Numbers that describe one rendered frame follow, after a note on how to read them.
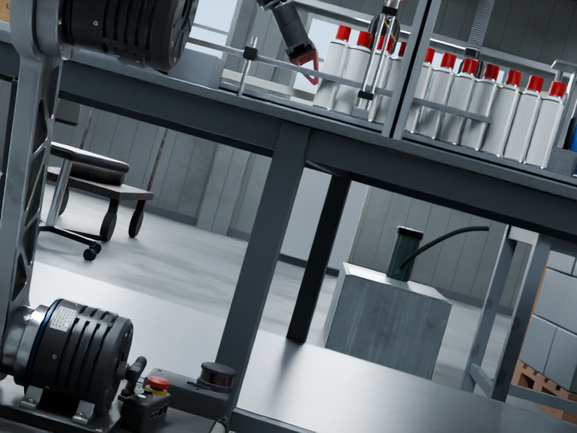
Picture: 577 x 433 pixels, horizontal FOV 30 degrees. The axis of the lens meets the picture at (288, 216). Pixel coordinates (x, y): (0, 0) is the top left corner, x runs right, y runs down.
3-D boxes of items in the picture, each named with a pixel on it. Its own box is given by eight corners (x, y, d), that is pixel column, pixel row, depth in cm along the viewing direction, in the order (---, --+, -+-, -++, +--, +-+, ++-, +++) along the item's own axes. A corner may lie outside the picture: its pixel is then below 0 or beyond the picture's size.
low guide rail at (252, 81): (482, 148, 256) (484, 140, 256) (482, 148, 255) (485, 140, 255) (64, 34, 270) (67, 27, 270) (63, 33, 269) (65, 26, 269)
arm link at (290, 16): (269, 5, 256) (290, -4, 256) (270, 11, 263) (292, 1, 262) (280, 32, 256) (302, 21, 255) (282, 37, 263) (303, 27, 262)
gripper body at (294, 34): (317, 50, 263) (305, 22, 263) (312, 45, 253) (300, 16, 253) (293, 61, 264) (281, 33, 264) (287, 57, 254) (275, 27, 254)
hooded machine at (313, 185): (264, 257, 920) (309, 98, 916) (267, 252, 984) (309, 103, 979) (346, 280, 920) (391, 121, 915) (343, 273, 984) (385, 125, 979)
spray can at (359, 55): (353, 118, 259) (376, 37, 259) (353, 118, 254) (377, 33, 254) (332, 113, 260) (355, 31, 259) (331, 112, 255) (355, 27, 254)
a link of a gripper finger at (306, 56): (331, 80, 262) (315, 45, 262) (328, 76, 255) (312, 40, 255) (305, 91, 263) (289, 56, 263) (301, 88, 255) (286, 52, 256)
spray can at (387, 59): (376, 125, 257) (400, 41, 256) (369, 121, 252) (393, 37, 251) (356, 119, 259) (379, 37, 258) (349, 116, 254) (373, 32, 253)
